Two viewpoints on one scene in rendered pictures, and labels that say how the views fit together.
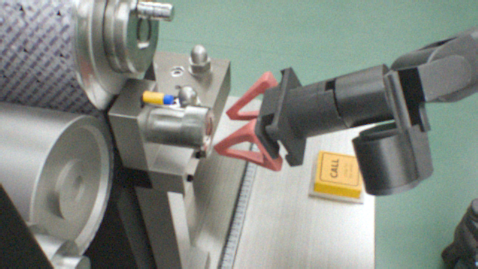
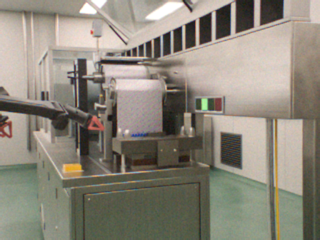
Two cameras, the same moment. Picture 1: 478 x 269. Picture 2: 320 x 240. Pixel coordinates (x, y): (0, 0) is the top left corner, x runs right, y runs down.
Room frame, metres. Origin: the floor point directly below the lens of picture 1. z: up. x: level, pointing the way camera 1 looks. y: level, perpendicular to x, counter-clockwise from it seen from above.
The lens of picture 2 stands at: (2.03, -0.72, 1.21)
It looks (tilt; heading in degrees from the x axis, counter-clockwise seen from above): 3 degrees down; 147
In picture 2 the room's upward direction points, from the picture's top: 1 degrees counter-clockwise
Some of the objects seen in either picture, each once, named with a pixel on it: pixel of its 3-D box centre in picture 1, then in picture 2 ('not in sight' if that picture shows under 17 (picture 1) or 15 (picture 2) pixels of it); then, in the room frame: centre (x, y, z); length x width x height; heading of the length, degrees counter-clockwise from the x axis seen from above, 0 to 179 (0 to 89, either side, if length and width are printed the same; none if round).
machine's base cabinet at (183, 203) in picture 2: not in sight; (91, 204); (-0.58, 0.35, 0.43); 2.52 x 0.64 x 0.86; 168
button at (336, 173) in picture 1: (338, 173); (72, 167); (0.44, -0.15, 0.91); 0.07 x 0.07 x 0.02; 78
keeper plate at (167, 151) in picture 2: not in sight; (167, 153); (0.63, 0.23, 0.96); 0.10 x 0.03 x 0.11; 78
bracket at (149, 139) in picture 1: (172, 202); (105, 131); (0.29, 0.08, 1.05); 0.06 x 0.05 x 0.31; 78
